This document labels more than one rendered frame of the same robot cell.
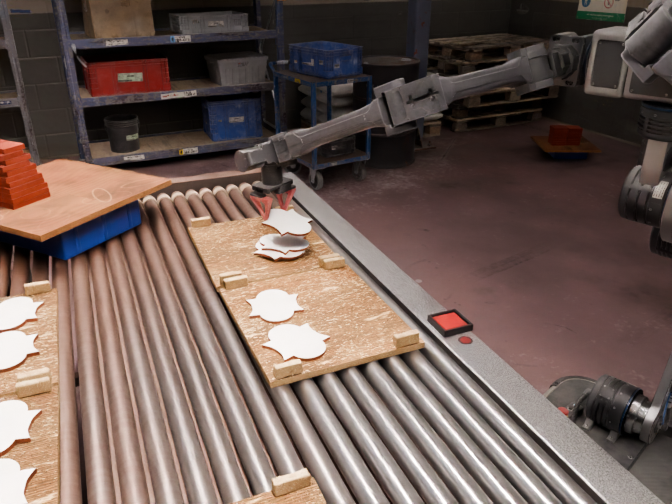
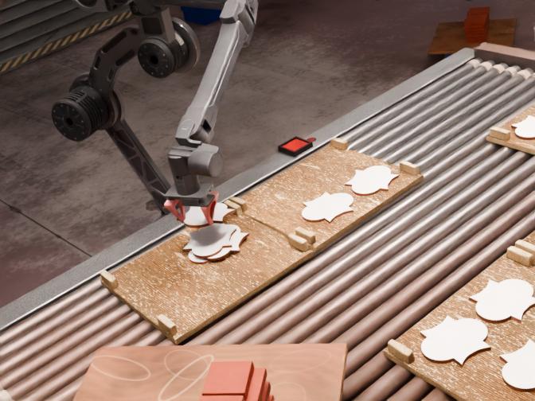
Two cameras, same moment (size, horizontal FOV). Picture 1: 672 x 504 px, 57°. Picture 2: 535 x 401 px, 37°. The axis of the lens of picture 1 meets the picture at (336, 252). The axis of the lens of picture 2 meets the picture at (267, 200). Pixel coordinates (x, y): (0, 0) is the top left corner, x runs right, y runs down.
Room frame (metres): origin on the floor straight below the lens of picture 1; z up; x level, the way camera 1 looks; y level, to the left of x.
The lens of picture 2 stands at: (1.75, 1.84, 2.04)
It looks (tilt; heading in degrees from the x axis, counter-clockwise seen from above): 31 degrees down; 259
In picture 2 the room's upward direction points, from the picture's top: 12 degrees counter-clockwise
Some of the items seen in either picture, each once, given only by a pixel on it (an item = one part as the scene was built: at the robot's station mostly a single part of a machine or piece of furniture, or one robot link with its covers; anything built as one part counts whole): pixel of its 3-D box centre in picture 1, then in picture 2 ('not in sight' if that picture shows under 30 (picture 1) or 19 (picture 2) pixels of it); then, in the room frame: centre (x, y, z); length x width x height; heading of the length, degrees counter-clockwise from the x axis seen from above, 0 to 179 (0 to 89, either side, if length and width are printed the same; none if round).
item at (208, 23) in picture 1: (209, 22); not in sight; (5.73, 1.11, 1.16); 0.60 x 0.40 x 0.15; 119
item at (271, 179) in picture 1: (272, 175); (186, 182); (1.60, 0.17, 1.15); 0.10 x 0.07 x 0.07; 143
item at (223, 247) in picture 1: (261, 246); (205, 267); (1.61, 0.22, 0.93); 0.41 x 0.35 x 0.02; 22
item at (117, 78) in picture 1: (126, 73); not in sight; (5.43, 1.80, 0.78); 0.66 x 0.45 x 0.28; 116
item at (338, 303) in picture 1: (314, 316); (325, 192); (1.23, 0.05, 0.93); 0.41 x 0.35 x 0.02; 24
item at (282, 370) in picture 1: (288, 368); (408, 167); (1.00, 0.09, 0.95); 0.06 x 0.02 x 0.03; 114
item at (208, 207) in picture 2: (267, 202); (202, 208); (1.58, 0.19, 1.08); 0.07 x 0.07 x 0.09; 52
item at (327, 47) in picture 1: (325, 59); not in sight; (5.01, 0.08, 0.96); 0.50 x 0.38 x 0.21; 41
